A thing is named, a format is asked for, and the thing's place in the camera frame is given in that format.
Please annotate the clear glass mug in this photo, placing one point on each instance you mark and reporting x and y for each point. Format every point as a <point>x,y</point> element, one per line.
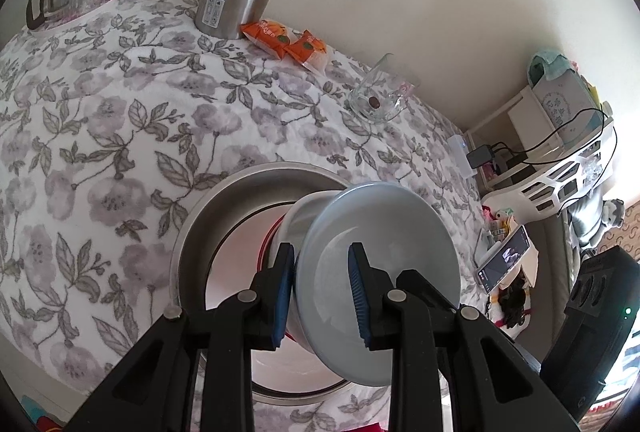
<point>380,92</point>

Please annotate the cream wooden shelf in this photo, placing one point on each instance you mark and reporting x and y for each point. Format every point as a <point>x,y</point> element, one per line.
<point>520,112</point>

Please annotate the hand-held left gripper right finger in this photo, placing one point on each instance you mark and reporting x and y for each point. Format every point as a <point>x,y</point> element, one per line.
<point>360,297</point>

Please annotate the white power strip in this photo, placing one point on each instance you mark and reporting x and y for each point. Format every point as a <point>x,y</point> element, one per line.
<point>457,154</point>

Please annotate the white tray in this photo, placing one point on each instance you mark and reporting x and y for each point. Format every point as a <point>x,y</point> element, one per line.
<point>100,9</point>

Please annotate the white printed bag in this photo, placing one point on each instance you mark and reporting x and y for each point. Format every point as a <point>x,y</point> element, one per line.
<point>565,99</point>

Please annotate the stainless steel plate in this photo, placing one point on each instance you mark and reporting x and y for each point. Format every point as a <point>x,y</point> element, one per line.
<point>240,197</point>

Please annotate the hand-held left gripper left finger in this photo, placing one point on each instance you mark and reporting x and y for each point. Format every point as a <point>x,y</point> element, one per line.
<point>282,292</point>

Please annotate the smartphone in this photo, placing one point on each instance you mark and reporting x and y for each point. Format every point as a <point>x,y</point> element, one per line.
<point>502,259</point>

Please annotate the red date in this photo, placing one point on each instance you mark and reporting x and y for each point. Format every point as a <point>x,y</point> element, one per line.
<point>373,102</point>

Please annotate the dark cloth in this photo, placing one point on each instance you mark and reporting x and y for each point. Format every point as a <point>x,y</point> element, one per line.
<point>512,307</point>

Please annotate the beige paper bag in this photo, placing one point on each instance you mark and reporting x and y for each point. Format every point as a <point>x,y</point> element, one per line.
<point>531,262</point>

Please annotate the white plate with black rim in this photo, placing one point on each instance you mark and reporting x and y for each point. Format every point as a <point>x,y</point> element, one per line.
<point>232,267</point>

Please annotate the orange snack packet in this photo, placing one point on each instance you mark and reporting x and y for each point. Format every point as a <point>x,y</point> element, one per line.
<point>309,49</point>
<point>265,34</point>

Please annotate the husky plush toy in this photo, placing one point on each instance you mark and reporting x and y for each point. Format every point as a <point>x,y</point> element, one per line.
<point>611,212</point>

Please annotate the black charger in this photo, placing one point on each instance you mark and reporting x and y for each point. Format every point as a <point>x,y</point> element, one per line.
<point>479,157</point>

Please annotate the green cloth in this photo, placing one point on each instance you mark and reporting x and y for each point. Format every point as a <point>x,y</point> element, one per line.
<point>547,64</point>

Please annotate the grey floral tablecloth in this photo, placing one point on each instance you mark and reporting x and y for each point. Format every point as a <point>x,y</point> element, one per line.
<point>100,162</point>

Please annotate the light blue bowl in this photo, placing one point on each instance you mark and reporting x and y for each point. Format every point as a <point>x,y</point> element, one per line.
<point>390,237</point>

